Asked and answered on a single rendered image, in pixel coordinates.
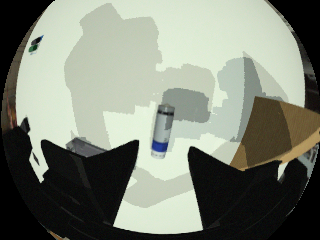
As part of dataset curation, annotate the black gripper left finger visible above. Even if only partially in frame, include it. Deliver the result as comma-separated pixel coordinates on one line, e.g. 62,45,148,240
40,139,140,227

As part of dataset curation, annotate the white and grey battery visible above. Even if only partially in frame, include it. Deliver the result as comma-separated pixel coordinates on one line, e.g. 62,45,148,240
151,104,175,160

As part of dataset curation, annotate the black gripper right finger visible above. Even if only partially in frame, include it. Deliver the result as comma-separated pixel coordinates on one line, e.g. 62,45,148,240
187,145,280,229

